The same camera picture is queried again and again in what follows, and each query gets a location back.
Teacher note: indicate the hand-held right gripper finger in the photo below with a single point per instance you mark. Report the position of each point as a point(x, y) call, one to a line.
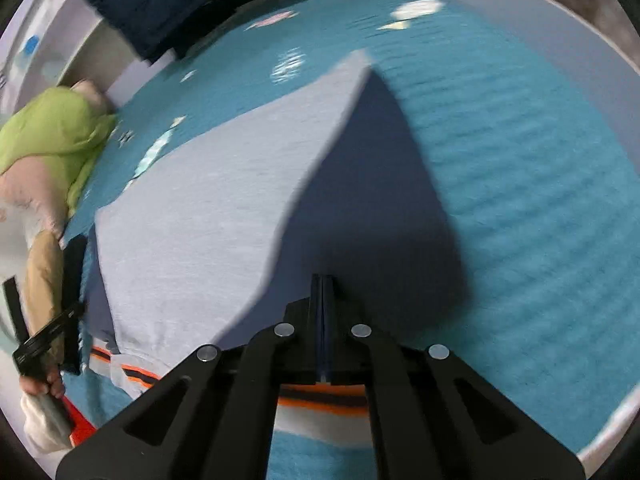
point(326, 310)
point(318, 310)

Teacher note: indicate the person's left forearm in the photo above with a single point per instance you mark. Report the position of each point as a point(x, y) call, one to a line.
point(40, 427)

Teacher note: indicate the person's left hand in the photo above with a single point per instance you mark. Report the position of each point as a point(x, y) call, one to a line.
point(42, 385)

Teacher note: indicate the tan garment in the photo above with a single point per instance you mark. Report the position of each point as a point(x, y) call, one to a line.
point(44, 275)

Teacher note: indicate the black cloth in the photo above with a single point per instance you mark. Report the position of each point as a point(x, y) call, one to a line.
point(75, 280)

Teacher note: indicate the yellow-green garment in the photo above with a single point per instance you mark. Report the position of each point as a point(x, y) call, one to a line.
point(50, 130)

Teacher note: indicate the teal printed blanket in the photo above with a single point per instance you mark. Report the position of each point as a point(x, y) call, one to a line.
point(525, 185)

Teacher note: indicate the navy puffer jacket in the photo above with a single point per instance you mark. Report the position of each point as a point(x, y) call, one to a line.
point(165, 0)

